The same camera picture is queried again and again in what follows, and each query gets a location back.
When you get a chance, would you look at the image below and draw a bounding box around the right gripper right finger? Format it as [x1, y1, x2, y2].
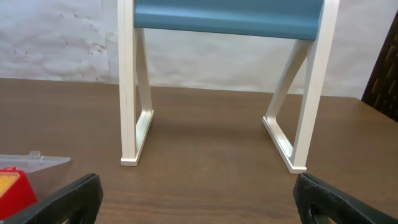
[292, 172, 398, 224]

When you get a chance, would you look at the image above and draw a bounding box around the red and yellow tip box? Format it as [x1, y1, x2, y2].
[0, 151, 72, 220]

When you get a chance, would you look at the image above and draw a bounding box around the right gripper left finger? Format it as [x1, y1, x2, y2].
[0, 173, 104, 224]

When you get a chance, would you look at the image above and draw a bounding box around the white and blue stand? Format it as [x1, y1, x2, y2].
[117, 0, 340, 174]

